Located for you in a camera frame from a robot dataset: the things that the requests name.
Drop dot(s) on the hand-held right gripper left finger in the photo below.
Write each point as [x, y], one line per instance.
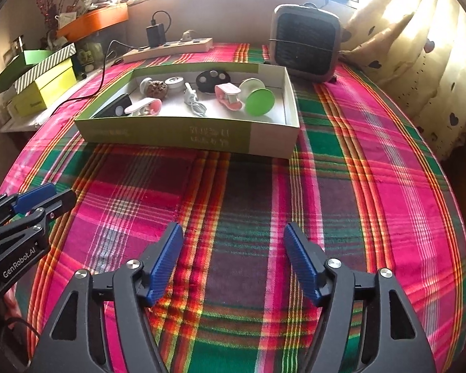
[167, 260]

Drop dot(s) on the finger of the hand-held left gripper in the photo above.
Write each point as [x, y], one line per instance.
[35, 198]
[60, 204]

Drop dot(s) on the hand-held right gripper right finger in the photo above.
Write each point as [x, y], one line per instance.
[301, 260]

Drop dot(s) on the black rectangular remote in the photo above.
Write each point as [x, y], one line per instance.
[112, 107]

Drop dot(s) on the green and white cardboard box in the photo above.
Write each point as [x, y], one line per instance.
[171, 136]

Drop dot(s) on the pink and white clip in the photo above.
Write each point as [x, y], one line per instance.
[143, 108]

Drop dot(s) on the brown walnut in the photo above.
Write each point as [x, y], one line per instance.
[157, 88]

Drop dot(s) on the green and white spool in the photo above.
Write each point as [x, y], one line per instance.
[258, 101]

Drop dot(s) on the small white round cap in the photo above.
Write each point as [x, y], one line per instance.
[175, 82]

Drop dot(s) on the black round remote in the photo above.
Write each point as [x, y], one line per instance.
[213, 81]

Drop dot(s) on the pink plaid blanket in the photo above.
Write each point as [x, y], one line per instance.
[237, 202]

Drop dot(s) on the yellow-green box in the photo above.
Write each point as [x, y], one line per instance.
[48, 87]

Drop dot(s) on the green box lid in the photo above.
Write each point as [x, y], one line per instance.
[17, 72]

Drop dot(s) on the orange box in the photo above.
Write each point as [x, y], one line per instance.
[93, 21]

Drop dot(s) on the white power strip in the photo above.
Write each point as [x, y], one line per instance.
[167, 48]

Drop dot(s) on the black charger adapter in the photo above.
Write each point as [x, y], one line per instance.
[156, 35]

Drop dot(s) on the red flower branches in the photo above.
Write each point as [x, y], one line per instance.
[46, 0]

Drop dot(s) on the white plug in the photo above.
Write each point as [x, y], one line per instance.
[188, 36]

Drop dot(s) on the grey space heater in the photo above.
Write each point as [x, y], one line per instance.
[305, 42]

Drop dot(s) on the cream heart-print curtain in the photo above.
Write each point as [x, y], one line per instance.
[419, 54]

